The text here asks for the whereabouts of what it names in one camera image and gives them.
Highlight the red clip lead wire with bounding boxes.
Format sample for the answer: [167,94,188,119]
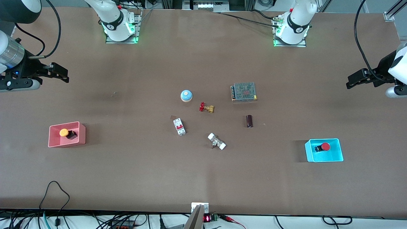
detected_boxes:
[219,215,246,229]

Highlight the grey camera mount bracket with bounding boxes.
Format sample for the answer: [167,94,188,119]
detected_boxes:
[184,202,210,229]

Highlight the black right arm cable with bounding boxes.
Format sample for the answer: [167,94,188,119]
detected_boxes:
[14,0,62,59]

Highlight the black coiled floor cable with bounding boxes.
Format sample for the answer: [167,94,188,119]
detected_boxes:
[322,216,353,226]

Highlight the metal valve white ends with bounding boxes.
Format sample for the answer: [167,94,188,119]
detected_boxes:
[207,133,227,150]

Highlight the black looped cable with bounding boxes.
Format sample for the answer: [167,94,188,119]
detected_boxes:
[39,181,71,227]

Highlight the yellow push button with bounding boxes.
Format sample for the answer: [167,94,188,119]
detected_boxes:
[59,128,78,140]

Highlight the metal mesh power supply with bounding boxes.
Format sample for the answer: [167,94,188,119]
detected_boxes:
[231,82,258,102]

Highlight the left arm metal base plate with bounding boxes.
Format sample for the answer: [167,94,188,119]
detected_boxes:
[273,16,307,48]

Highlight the brass valve red handle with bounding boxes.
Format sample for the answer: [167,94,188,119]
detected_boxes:
[199,102,215,114]

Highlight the pink plastic bin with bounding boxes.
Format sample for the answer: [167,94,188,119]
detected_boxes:
[48,121,86,148]

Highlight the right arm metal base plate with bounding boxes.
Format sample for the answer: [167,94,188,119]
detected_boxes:
[105,9,142,44]

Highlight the white circuit breaker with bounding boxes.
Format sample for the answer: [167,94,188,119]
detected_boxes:
[173,118,186,136]

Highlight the grey box white sockets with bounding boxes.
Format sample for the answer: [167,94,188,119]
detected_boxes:
[182,0,230,10]

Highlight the aluminium frame profile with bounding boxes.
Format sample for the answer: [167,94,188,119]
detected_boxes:
[384,0,407,22]

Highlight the black cable on table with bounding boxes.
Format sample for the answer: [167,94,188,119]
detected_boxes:
[212,9,281,27]

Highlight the cyan plastic bin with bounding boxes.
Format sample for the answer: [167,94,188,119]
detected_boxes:
[305,138,344,163]

